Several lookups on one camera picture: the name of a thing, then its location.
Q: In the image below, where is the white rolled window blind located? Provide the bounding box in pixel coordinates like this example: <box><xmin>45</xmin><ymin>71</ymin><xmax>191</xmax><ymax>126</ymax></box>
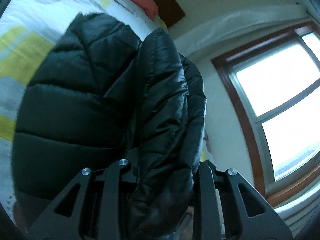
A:
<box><xmin>174</xmin><ymin>4</ymin><xmax>308</xmax><ymax>56</ymax></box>

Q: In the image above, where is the wooden framed window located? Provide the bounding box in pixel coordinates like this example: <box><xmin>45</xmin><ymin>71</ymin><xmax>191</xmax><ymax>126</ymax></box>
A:
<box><xmin>212</xmin><ymin>21</ymin><xmax>319</xmax><ymax>206</ymax></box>

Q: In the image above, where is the dark wooden headboard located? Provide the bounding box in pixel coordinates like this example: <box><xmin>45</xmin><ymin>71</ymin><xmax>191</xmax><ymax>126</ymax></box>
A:
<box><xmin>154</xmin><ymin>0</ymin><xmax>185</xmax><ymax>28</ymax></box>

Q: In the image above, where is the black puffer down jacket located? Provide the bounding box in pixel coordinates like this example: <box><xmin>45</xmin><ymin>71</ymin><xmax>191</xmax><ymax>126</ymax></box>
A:
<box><xmin>11</xmin><ymin>14</ymin><xmax>206</xmax><ymax>239</ymax></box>

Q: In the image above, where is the white patterned bed sheet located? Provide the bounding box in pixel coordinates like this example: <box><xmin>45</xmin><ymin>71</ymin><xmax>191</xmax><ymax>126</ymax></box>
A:
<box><xmin>0</xmin><ymin>0</ymin><xmax>168</xmax><ymax>210</ymax></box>

